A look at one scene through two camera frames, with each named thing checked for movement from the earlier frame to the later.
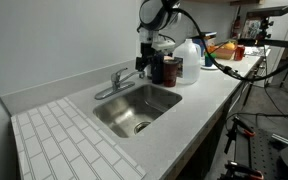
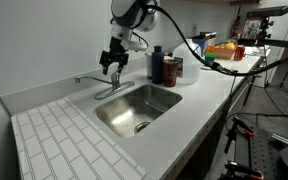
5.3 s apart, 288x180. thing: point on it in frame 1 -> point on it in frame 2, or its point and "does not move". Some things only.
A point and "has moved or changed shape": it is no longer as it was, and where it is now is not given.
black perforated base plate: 264,153 does not move
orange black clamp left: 237,124 does not move
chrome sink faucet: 118,84 has moved or changed shape
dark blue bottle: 157,70 does not move
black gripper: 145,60 -> 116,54
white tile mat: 61,141 does not move
